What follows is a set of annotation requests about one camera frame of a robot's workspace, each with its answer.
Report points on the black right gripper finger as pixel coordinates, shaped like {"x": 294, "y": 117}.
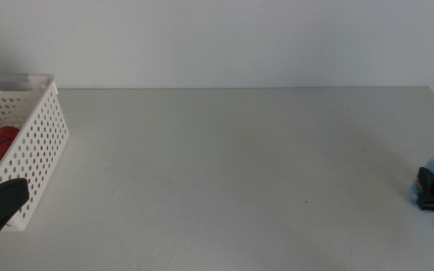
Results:
{"x": 430, "y": 182}

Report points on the white perforated plastic basket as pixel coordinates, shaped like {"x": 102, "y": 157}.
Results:
{"x": 32, "y": 143}

